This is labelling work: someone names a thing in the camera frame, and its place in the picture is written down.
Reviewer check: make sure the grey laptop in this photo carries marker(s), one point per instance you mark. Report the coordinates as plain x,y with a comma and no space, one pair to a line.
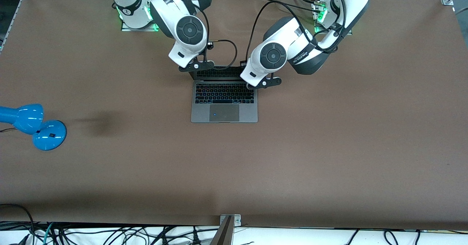
223,106

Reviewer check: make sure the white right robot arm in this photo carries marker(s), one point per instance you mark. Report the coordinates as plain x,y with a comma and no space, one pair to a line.
182,25

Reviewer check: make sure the grey metal bracket plate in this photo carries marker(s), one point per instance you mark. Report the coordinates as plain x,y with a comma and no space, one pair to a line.
237,220

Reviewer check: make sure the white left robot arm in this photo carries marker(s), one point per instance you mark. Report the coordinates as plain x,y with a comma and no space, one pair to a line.
292,51

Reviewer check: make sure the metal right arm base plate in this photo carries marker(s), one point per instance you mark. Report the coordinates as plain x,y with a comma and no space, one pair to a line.
126,27

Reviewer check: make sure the blue desk lamp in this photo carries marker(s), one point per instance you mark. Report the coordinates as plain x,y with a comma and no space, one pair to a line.
25,119

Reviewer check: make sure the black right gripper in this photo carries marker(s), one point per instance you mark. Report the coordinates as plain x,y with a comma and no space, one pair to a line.
210,46

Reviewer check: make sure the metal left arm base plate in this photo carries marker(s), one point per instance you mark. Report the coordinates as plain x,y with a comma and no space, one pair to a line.
317,27

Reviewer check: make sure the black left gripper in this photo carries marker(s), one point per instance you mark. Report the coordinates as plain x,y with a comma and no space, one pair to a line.
242,61

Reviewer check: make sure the aluminium camera post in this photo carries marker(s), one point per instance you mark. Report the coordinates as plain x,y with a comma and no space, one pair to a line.
223,234

